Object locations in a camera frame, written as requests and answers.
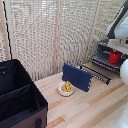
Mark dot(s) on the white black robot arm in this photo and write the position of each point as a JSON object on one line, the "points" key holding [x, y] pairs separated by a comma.
{"points": [[122, 25]]}

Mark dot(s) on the thin black pole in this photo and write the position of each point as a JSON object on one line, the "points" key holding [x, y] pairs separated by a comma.
{"points": [[7, 33]]}

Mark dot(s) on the black toaster oven body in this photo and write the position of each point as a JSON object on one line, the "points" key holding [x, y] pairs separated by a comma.
{"points": [[102, 42]]}

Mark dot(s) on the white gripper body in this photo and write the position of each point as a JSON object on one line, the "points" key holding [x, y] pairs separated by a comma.
{"points": [[120, 45]]}

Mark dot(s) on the beige bamboo screen panel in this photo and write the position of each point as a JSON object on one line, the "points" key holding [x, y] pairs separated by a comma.
{"points": [[83, 30], [31, 36]]}

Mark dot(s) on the black fabric storage box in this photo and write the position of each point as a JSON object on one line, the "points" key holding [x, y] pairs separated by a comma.
{"points": [[20, 100]]}

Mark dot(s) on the red plastic cup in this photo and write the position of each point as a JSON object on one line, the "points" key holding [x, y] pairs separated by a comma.
{"points": [[115, 58]]}

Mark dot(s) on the light wooden screen post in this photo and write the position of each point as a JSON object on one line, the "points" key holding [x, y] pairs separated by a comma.
{"points": [[57, 40]]}

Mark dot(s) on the white bowl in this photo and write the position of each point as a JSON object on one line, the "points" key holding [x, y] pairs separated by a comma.
{"points": [[66, 93]]}

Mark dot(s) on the yellow food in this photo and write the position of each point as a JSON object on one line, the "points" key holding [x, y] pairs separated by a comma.
{"points": [[66, 87]]}

